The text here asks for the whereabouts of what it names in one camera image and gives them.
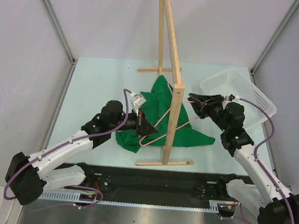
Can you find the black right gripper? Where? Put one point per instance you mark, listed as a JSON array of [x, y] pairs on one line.
[[204, 103]]

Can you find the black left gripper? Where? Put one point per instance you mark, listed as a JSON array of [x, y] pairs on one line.
[[142, 125]]

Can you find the green t shirt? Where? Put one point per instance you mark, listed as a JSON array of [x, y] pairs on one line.
[[156, 112]]

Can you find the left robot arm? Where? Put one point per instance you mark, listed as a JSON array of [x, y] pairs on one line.
[[29, 176]]

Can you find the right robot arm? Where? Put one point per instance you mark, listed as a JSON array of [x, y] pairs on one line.
[[270, 201]]

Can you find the white plastic basket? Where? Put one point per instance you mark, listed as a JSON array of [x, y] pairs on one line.
[[232, 82]]

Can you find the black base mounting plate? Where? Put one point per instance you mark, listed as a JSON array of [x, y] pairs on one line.
[[159, 182]]

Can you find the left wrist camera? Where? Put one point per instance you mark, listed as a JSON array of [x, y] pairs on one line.
[[137, 101]]

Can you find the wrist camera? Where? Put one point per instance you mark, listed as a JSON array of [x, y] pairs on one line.
[[232, 97], [137, 101]]

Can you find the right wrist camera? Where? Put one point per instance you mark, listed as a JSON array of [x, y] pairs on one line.
[[232, 97]]

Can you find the left aluminium frame post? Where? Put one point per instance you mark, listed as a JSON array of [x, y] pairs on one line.
[[58, 29]]

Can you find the aluminium frame post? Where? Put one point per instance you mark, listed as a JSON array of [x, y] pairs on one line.
[[58, 29], [276, 35]]

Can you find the white slotted cable duct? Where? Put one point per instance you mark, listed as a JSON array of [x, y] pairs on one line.
[[146, 200]]

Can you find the right aluminium frame post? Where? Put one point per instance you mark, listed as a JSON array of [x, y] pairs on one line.
[[276, 35]]

